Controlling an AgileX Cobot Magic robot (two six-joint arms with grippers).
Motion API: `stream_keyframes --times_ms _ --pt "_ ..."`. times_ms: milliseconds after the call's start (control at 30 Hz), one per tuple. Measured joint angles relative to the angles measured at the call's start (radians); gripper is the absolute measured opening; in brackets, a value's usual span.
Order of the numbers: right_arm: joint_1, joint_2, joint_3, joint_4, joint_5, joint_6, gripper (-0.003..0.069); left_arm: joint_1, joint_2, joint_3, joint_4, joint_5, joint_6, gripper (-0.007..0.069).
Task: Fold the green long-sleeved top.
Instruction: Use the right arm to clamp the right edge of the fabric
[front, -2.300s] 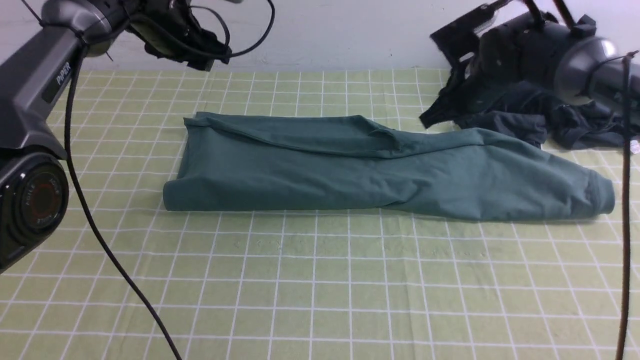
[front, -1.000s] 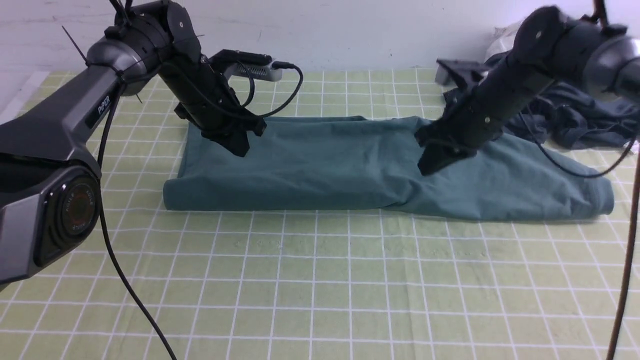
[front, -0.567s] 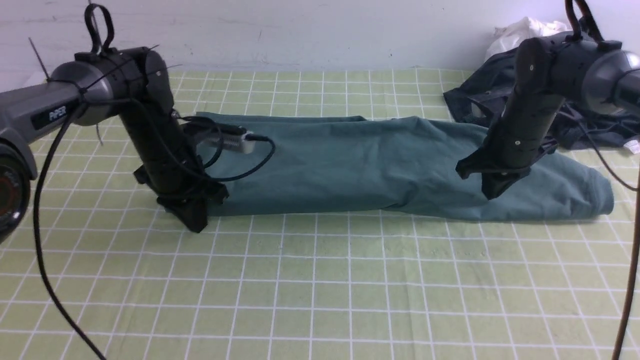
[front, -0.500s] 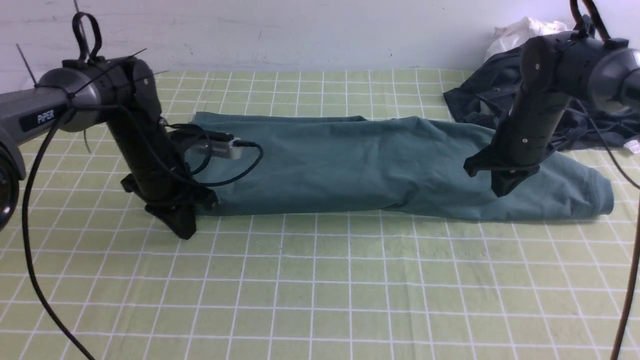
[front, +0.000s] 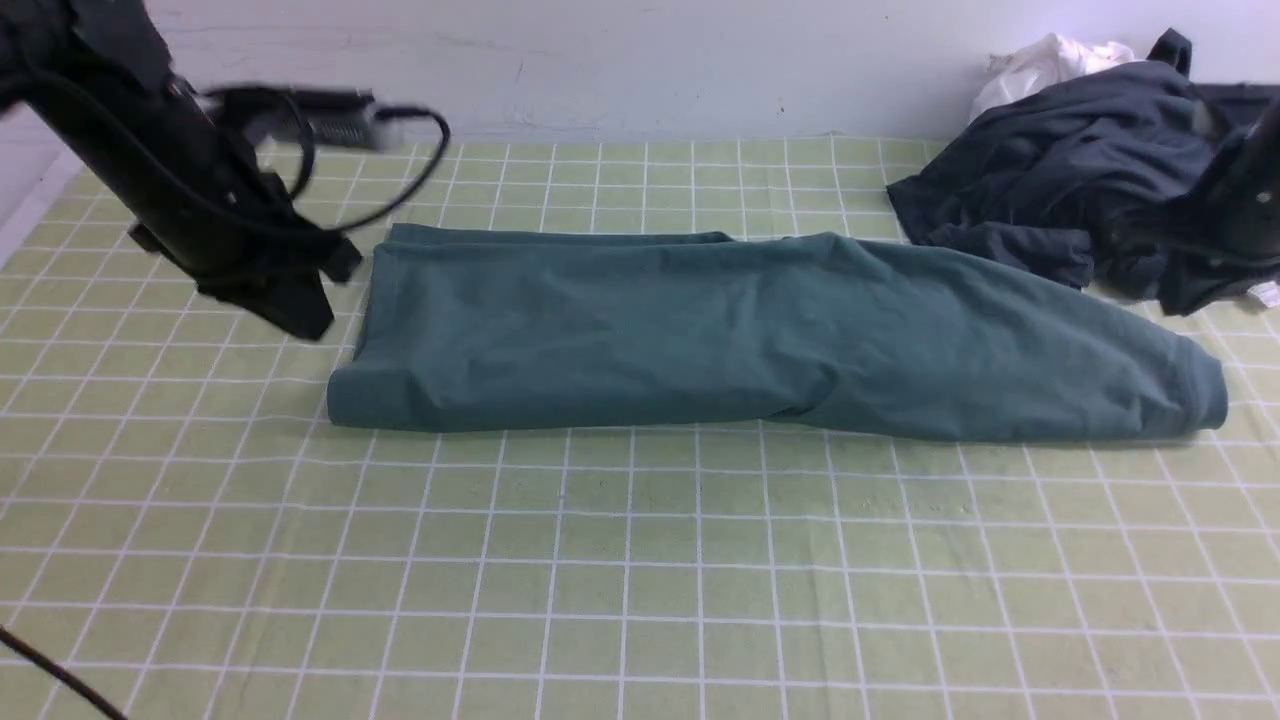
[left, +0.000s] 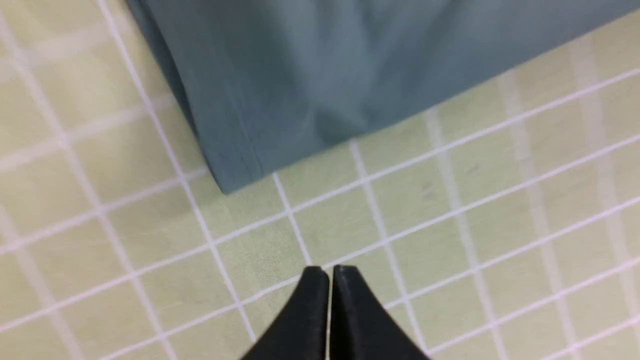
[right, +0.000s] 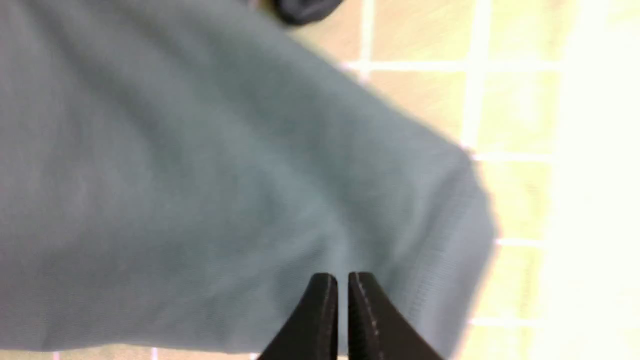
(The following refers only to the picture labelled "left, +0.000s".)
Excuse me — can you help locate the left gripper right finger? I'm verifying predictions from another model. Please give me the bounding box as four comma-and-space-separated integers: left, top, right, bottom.
329, 265, 429, 360

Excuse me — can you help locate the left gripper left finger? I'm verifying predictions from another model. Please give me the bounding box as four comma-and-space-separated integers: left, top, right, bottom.
242, 266, 330, 360

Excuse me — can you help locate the green long-sleeved shirt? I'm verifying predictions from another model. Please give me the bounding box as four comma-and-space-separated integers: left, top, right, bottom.
126, 0, 639, 194

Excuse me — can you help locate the green checkered tablecloth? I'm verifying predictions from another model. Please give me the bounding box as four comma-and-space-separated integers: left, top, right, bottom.
0, 0, 639, 360

